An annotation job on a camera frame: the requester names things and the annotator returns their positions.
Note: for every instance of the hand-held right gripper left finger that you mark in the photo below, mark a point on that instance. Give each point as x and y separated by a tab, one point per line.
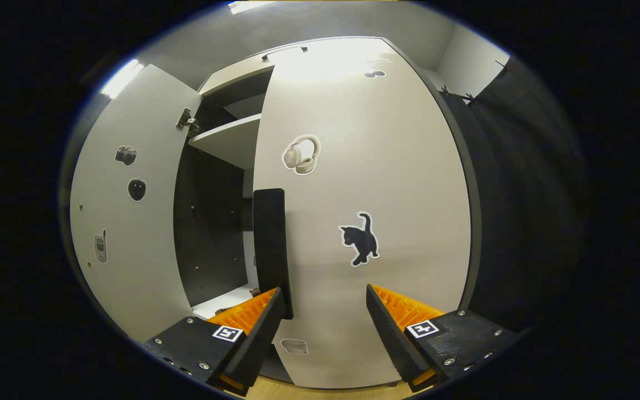
259	339

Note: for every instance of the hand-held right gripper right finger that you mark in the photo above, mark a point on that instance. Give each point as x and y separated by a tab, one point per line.
389	339

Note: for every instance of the white cabinet door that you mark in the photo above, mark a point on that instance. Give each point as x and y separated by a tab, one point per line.
409	166
131	289

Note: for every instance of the white shoe cabinet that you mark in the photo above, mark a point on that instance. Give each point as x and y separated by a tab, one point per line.
225	139

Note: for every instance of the narrow ceiling light strip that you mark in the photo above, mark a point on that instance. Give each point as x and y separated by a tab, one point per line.
121	79

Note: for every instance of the wide ceiling light panel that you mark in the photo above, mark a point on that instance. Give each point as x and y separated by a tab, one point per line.
248	5

